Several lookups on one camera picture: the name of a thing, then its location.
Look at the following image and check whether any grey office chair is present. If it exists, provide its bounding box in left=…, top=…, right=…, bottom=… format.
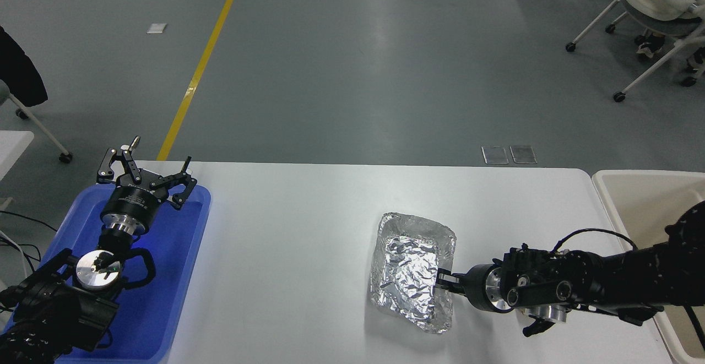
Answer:
left=0, top=80, right=74, bottom=163

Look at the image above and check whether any black floor cable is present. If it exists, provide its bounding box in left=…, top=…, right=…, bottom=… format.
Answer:
left=0, top=210, right=58, bottom=263

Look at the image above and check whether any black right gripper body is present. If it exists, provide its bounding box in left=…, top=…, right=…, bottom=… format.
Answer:
left=464, top=264, right=495, bottom=314

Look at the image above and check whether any blue plastic tray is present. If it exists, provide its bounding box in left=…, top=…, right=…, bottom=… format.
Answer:
left=3, top=183, right=212, bottom=363

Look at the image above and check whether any foil tray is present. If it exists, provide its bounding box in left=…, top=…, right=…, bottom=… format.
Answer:
left=369, top=212, right=457, bottom=335

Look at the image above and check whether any white side table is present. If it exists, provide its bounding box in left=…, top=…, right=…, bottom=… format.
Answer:
left=0, top=131, right=35, bottom=180

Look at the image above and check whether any large pale bin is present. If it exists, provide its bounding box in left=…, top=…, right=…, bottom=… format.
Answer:
left=592, top=170, right=705, bottom=364

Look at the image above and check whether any metal floor plate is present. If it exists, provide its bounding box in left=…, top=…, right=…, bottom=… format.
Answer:
left=510, top=145, right=538, bottom=164
left=482, top=145, right=509, bottom=165

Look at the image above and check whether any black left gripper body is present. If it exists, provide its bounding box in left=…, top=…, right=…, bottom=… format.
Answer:
left=101, top=184, right=167, bottom=228

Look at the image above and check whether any person's shoe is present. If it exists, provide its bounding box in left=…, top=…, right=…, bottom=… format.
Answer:
left=637, top=34, right=665, bottom=58

